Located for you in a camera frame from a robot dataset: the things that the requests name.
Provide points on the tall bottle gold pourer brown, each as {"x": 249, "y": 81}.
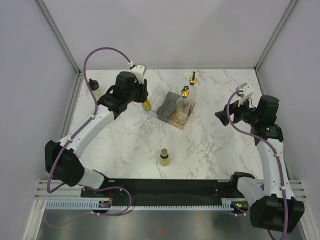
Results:
{"x": 192, "y": 89}

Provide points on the tall clear bottle gold pourer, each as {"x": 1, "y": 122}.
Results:
{"x": 183, "y": 105}

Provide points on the right aluminium frame post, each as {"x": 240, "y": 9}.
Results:
{"x": 276, "y": 32}

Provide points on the aluminium frame post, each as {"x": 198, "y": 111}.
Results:
{"x": 276, "y": 32}
{"x": 57, "y": 34}

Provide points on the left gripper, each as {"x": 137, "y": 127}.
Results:
{"x": 143, "y": 88}

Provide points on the white slotted cable duct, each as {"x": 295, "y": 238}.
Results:
{"x": 96, "y": 205}

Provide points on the aluminium rail left side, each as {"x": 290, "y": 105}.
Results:
{"x": 71, "y": 106}

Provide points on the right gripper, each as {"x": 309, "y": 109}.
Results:
{"x": 234, "y": 108}

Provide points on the small yellow label bottle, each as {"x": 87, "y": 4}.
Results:
{"x": 146, "y": 105}
{"x": 164, "y": 157}

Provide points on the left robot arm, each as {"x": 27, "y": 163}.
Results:
{"x": 62, "y": 158}

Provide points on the clear plastic bin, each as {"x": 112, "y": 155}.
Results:
{"x": 156, "y": 101}

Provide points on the shaker jar black cap left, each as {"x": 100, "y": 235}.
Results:
{"x": 95, "y": 88}

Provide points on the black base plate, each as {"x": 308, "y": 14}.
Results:
{"x": 173, "y": 192}

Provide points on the left aluminium frame post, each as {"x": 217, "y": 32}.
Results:
{"x": 57, "y": 34}

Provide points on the smoky grey plastic bin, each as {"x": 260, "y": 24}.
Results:
{"x": 168, "y": 107}

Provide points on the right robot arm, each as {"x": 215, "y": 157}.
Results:
{"x": 274, "y": 206}

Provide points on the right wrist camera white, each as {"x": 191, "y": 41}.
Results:
{"x": 245, "y": 92}

